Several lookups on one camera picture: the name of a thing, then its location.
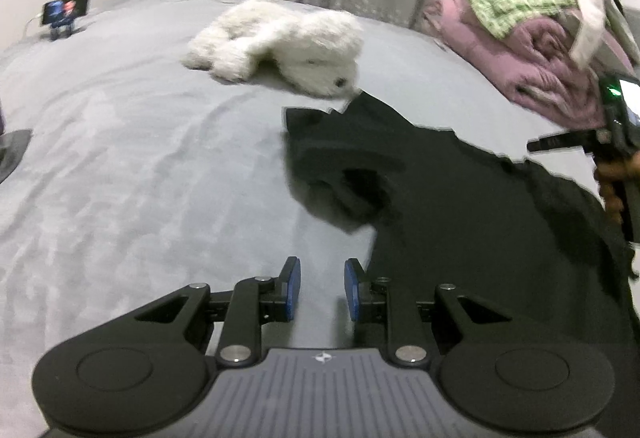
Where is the pink rolled quilt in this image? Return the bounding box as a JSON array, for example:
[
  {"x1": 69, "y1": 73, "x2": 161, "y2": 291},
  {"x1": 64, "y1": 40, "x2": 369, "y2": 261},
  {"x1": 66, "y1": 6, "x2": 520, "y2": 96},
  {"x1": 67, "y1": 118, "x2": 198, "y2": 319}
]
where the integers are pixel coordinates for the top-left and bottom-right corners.
[{"x1": 422, "y1": 0, "x2": 610, "y2": 129}]

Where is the white plush dog toy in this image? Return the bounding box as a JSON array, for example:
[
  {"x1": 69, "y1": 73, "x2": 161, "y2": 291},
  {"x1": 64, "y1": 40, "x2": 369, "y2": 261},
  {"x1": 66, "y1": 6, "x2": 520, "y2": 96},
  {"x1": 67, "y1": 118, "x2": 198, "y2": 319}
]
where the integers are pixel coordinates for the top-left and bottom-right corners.
[{"x1": 182, "y1": 0, "x2": 363, "y2": 98}]

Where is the black t-shirt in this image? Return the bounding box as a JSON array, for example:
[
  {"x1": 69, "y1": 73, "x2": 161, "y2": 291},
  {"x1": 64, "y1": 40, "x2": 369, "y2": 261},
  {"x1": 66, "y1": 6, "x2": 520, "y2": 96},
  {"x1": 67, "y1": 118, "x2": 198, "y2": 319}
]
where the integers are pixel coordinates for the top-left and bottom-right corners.
[{"x1": 284, "y1": 94, "x2": 639, "y2": 346}]

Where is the grey folded garment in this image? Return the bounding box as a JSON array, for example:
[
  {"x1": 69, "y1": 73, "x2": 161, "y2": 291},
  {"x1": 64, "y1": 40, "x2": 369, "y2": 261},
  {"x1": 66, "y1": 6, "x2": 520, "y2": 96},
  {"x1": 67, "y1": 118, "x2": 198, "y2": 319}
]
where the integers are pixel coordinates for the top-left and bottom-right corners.
[{"x1": 0, "y1": 129, "x2": 32, "y2": 183}]

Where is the phone on blue stand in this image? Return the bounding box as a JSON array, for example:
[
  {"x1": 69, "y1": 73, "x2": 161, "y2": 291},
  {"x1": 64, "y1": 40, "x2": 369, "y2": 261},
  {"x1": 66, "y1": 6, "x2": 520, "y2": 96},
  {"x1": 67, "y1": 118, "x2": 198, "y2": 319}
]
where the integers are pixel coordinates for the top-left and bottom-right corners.
[{"x1": 23, "y1": 0, "x2": 90, "y2": 41}]

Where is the grey pink pillow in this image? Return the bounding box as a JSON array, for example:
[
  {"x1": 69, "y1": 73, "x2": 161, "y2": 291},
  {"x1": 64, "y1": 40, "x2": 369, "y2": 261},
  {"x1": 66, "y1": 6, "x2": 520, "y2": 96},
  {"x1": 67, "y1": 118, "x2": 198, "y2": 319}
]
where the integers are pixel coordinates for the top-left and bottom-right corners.
[{"x1": 556, "y1": 8, "x2": 634, "y2": 74}]

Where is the person right hand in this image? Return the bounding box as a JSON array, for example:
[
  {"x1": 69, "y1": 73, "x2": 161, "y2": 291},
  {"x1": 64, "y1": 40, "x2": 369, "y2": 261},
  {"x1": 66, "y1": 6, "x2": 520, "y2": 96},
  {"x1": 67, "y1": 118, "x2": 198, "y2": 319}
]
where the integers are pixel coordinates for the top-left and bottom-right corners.
[{"x1": 593, "y1": 152, "x2": 639, "y2": 232}]

